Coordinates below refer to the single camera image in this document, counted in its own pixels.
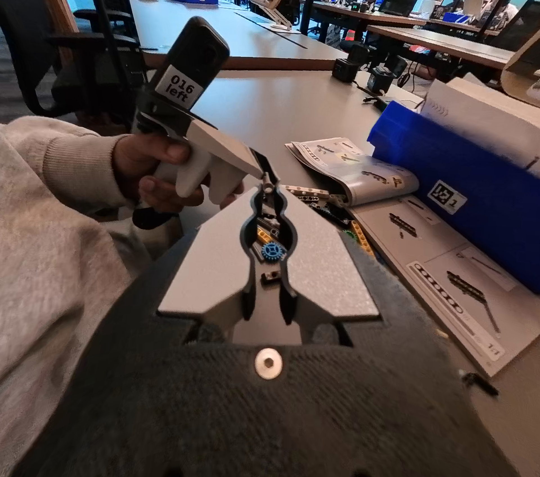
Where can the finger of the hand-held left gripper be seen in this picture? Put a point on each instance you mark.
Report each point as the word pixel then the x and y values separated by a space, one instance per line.
pixel 223 150
pixel 265 167

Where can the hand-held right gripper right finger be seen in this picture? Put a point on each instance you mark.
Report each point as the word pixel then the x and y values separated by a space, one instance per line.
pixel 329 274

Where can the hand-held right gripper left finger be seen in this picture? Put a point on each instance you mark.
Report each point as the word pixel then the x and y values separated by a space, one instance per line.
pixel 198 274

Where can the small grey lego connector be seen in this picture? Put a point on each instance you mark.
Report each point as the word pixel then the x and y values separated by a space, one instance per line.
pixel 267 186

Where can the person's left forearm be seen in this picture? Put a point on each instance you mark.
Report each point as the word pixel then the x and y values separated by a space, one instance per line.
pixel 50 232

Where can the green lego gear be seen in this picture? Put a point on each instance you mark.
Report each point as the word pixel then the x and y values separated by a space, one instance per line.
pixel 346 233

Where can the light grey long lego beam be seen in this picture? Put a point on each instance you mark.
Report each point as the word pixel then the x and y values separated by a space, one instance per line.
pixel 306 192

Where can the yellow T-shaped lego beam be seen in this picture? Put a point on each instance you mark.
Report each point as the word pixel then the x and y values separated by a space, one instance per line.
pixel 363 238

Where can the dark grey lego connector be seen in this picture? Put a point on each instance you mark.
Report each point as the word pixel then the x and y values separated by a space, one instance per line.
pixel 270 276

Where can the large blue lego gear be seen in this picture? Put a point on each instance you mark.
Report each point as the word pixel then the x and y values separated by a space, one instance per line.
pixel 273 252

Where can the black LEGO beams at left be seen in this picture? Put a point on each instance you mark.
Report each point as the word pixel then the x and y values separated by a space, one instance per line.
pixel 333 213

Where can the short yellow lego beam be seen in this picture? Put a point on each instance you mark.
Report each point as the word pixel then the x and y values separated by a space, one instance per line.
pixel 262 235

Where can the black lego pin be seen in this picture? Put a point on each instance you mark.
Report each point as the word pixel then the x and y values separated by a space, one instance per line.
pixel 479 382

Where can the person's left hand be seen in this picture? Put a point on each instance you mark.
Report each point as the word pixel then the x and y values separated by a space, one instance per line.
pixel 143 156

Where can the black office chair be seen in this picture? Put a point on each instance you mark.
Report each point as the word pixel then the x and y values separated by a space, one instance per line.
pixel 101 82

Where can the open instruction booklet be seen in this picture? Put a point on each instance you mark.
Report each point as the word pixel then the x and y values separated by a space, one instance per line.
pixel 443 274

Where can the blue bin with marker tag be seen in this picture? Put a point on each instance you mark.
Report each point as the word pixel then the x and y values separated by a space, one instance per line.
pixel 422 173

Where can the black laptop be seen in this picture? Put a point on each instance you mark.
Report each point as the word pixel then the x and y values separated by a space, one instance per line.
pixel 400 2

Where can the white paper stack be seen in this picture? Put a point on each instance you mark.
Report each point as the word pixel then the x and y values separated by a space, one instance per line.
pixel 476 114

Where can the pale wooden stand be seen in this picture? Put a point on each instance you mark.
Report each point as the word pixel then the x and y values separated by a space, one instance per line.
pixel 521 76

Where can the black monitor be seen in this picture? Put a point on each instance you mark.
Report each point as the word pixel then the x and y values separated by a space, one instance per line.
pixel 523 27

